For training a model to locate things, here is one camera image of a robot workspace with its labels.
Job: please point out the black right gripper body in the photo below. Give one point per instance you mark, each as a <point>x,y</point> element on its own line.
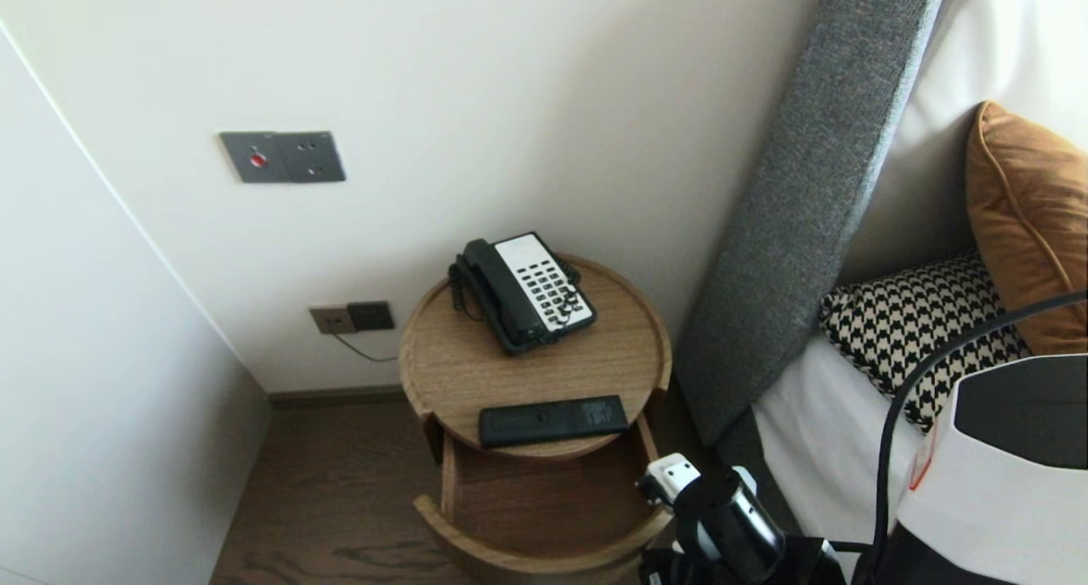
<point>671,568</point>

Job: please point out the black remote control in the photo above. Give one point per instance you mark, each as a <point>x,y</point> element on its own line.
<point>552,421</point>

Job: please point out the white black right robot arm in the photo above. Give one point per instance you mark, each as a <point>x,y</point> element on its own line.
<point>1003,500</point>

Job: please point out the round wooden nightstand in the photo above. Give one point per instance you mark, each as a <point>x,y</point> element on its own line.
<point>510,372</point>

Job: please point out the red bordered paper label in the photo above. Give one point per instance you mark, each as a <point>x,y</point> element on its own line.
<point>922,462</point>

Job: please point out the black and white telephone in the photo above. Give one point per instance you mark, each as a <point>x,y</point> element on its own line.
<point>544,287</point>

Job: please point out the black telephone handset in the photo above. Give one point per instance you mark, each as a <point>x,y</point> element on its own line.
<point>501,296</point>

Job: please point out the black white houndstooth pillow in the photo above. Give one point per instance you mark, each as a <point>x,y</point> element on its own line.
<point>909,321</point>

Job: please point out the grey fabric headboard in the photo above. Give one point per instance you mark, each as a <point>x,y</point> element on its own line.
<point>790,228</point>

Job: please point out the brown wooden baseboard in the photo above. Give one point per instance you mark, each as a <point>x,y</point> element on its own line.
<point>340,396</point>

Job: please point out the dark grey power socket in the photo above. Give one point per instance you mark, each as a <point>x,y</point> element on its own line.
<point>371,315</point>

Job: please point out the brown velvet cushion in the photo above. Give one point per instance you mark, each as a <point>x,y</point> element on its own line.
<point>1028,228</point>

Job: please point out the white wardrobe panel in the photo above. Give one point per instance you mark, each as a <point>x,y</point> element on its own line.
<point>85,398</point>

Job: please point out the white bed pillow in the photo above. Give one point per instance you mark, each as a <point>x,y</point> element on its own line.
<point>1003,41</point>

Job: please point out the grey fabric bed frame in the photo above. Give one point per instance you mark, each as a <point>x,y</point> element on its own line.
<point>748,457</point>

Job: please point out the grey wall switch panel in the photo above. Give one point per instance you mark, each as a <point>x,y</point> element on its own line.
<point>289,157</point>

